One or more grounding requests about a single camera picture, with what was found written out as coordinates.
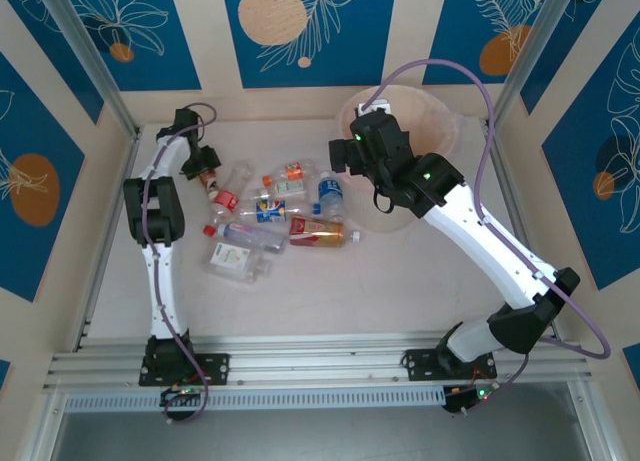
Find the red label amber tea bottle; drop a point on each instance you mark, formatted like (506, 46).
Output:
(315, 232)

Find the clear bottle white label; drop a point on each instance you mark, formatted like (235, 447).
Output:
(230, 257)

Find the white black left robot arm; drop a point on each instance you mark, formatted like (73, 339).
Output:
(162, 281)

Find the orange label small bottle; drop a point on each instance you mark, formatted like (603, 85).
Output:
(295, 171)

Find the small controller board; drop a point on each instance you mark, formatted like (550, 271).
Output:
(180, 393)
(465, 398)

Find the long clear water bottle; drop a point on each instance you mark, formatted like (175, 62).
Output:
(250, 235)

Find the aluminium frame post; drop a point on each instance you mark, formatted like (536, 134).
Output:
(90, 56)
(530, 46)

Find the red cola label bottle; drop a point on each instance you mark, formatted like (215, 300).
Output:
(227, 197)

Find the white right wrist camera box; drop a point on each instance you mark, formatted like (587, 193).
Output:
(380, 102)

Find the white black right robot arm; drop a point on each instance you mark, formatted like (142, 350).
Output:
(490, 241)

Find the small brown bottle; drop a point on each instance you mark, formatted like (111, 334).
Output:
(208, 180)

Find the white ribbed waste bin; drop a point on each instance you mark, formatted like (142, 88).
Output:
(370, 216)

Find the blue pepsi label bottle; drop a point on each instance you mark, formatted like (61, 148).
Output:
(270, 210)

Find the blue label water bottle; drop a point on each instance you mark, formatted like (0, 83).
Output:
(331, 193)

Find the aluminium base beam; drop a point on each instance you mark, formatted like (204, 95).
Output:
(320, 353)

